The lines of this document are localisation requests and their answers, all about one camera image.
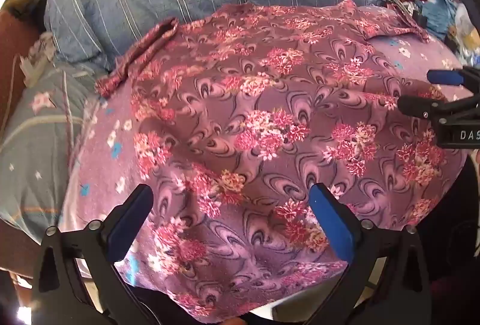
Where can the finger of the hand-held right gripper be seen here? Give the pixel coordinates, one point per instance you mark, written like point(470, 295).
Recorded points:
point(444, 77)
point(416, 104)

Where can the purple floral bedsheet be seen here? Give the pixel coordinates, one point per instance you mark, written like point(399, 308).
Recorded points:
point(101, 160)

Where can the brown headboard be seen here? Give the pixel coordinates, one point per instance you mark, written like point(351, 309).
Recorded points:
point(11, 47)

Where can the maroon floral garment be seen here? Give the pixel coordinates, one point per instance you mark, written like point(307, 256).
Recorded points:
point(243, 104)

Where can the grey floral pillow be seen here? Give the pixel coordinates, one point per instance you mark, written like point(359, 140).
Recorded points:
point(33, 145)

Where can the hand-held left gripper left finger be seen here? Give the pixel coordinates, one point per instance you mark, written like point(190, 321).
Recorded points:
point(123, 231)

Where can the white patterned cloth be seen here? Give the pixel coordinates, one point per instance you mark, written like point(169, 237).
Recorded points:
point(39, 55)

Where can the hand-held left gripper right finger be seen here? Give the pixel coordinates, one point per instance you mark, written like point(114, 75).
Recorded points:
point(330, 220)

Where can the blue printed cloth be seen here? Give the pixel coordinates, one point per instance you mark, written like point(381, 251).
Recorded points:
point(440, 12)

